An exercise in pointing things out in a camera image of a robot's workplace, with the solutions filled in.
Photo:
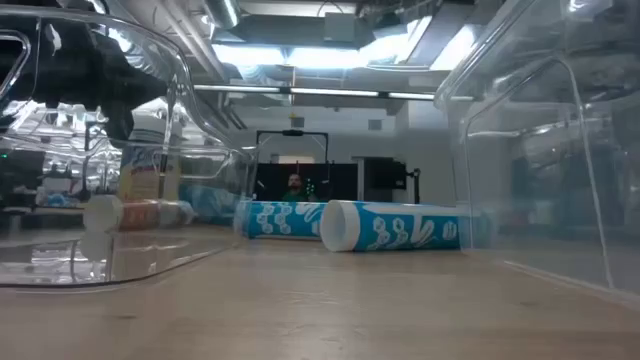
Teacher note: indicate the black camera stand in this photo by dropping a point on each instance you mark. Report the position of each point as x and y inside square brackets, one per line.
[416, 187]

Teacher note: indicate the orange sealant tube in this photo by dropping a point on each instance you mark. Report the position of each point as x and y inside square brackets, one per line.
[140, 215]

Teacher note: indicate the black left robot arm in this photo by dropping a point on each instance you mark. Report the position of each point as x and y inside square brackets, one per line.
[90, 60]

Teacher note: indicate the black frame stand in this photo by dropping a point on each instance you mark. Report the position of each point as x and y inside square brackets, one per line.
[292, 132]

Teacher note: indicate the Lysol wipes canister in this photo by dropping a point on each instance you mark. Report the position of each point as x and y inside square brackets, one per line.
[145, 170]

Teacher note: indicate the black partition panel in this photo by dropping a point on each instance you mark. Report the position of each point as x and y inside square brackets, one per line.
[340, 182]

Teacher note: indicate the black box monitor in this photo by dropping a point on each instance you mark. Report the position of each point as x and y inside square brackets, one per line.
[382, 175]

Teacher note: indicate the silver ventilation duct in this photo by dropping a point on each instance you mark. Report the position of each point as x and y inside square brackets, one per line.
[222, 12]

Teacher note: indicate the linear ceiling light fixture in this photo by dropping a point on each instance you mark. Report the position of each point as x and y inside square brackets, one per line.
[330, 92]

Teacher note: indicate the person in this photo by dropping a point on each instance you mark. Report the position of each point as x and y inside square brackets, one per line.
[295, 182]

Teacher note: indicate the translucent plastic storage bin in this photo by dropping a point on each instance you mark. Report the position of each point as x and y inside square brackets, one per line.
[550, 175]

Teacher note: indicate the grey wall vent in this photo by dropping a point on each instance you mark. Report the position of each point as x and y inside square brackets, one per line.
[375, 125]
[297, 122]

